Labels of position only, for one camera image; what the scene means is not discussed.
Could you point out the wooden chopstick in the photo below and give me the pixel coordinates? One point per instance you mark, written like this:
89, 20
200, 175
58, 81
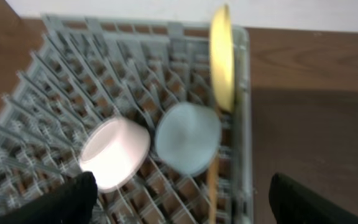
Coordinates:
212, 178

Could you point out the pink white bowl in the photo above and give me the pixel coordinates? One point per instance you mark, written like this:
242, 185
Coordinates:
114, 152

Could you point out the yellow round plate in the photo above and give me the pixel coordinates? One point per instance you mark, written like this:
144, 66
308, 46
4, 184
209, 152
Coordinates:
221, 58

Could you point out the grey plastic dish rack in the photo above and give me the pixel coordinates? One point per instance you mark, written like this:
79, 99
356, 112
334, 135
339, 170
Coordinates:
89, 70

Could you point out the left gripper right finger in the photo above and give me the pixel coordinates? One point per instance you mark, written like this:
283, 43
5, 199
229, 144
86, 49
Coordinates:
292, 202

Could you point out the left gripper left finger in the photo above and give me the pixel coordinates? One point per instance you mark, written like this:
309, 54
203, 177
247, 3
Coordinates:
70, 203

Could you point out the light blue bowl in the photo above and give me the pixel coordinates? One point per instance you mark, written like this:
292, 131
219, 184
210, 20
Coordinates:
187, 138

